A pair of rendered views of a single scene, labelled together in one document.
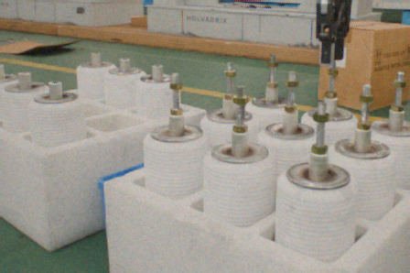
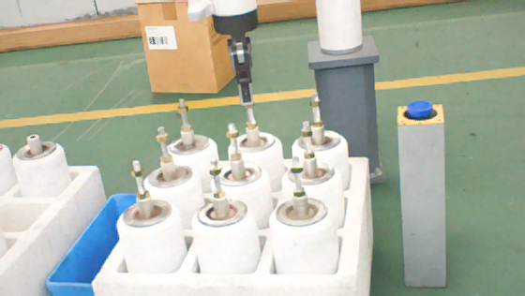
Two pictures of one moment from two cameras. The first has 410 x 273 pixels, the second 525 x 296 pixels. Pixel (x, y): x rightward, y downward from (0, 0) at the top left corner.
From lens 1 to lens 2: 0.50 m
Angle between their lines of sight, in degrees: 23
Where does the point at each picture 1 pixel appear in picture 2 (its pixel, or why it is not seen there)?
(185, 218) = (198, 284)
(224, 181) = (226, 243)
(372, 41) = not seen: hidden behind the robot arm
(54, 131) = not seen: outside the picture
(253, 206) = (251, 253)
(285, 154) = (247, 198)
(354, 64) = (188, 43)
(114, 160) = (44, 257)
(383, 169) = (337, 185)
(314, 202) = (313, 234)
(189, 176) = (176, 247)
